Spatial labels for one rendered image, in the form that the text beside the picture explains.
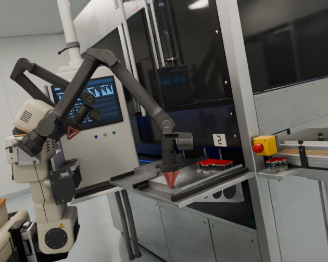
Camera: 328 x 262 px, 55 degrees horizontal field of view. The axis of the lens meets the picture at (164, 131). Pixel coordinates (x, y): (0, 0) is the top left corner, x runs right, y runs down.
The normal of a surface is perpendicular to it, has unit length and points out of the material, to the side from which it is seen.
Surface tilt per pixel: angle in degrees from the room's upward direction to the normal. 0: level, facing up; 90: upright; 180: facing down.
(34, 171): 90
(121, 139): 90
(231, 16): 90
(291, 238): 90
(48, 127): 74
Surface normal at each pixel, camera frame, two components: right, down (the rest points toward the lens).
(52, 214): 0.15, 0.07
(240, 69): 0.51, -0.01
